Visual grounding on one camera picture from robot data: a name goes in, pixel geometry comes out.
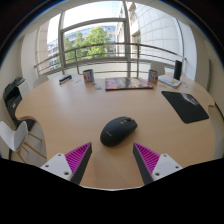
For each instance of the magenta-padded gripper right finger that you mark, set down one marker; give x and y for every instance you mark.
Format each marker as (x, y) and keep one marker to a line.
(165, 164)

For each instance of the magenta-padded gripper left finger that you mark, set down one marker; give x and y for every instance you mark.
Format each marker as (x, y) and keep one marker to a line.
(58, 164)

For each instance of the black computer mouse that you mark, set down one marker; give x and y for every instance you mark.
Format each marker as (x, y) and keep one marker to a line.
(117, 131)

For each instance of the black mouse pad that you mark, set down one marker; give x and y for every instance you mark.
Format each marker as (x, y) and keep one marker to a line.
(185, 106)

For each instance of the white chair with wooden legs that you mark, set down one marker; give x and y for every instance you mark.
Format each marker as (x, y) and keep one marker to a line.
(15, 136)

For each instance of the black and white printer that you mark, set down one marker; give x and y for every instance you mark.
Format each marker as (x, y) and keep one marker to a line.
(13, 95)

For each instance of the light illustrated booklet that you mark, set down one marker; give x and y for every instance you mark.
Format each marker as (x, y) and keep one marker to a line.
(169, 81)

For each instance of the red printed magazine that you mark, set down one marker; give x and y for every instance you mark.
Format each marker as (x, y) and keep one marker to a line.
(128, 83)

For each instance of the black cylindrical speaker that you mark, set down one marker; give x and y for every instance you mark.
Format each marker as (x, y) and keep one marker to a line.
(177, 70)

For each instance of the grey metal railing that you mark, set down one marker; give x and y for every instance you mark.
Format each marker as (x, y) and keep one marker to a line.
(100, 45)

